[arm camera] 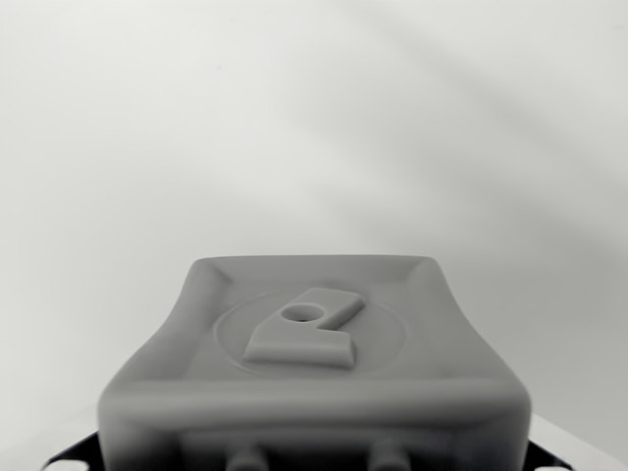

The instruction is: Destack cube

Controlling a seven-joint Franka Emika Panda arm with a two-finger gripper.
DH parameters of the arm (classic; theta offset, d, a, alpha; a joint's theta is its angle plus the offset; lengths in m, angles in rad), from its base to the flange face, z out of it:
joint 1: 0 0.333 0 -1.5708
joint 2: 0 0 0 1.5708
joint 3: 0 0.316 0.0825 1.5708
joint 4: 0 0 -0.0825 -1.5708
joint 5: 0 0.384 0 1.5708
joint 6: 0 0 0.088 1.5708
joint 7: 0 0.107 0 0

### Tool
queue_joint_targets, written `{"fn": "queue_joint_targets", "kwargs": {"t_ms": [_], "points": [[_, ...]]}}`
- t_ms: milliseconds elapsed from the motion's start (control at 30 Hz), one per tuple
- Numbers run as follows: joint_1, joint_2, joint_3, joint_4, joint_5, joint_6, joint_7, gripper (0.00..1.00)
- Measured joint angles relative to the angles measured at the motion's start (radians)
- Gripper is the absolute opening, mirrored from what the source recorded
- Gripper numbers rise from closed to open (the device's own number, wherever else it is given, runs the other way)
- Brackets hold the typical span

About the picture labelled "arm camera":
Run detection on grey cube with raised studs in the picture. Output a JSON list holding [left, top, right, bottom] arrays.
[[96, 254, 535, 471]]

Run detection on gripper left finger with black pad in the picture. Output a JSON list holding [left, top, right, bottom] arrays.
[[44, 430, 102, 471]]

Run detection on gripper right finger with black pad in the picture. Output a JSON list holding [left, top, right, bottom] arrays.
[[530, 438, 583, 471]]

